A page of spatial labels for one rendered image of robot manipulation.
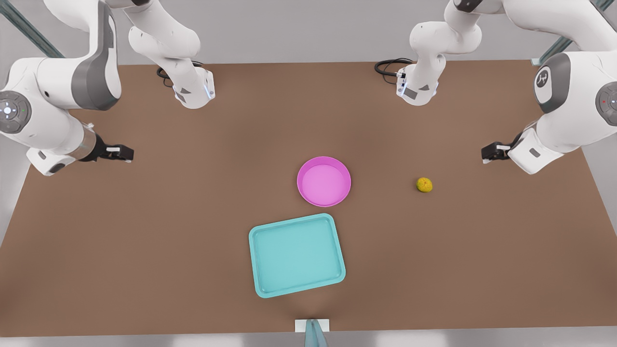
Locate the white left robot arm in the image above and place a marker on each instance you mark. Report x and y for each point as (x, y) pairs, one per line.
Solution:
(573, 111)

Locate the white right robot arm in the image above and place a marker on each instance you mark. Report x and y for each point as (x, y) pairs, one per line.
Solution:
(53, 82)

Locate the pink round plate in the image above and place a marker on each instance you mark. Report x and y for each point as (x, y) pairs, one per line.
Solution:
(324, 182)

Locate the teal rectangular tray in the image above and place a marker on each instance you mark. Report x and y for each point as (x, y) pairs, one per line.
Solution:
(296, 255)

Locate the small orange fruit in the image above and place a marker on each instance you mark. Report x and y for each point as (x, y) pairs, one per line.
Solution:
(424, 184)

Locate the silver frame post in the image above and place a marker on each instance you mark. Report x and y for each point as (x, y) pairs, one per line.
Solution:
(554, 49)
(30, 30)
(314, 332)

